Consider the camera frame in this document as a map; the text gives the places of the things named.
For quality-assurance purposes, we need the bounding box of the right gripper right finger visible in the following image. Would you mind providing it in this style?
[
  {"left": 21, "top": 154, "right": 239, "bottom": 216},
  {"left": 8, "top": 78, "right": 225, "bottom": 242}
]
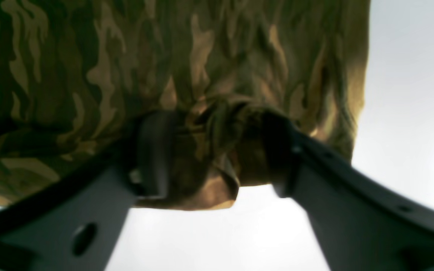
[{"left": 264, "top": 114, "right": 434, "bottom": 271}]

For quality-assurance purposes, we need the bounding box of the camouflage t-shirt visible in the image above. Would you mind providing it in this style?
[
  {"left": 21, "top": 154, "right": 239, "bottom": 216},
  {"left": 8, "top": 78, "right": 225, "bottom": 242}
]
[{"left": 0, "top": 0, "right": 371, "bottom": 211}]

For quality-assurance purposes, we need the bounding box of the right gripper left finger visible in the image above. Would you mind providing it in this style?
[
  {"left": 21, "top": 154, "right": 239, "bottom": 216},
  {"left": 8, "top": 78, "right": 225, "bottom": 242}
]
[{"left": 0, "top": 111, "right": 176, "bottom": 271}]

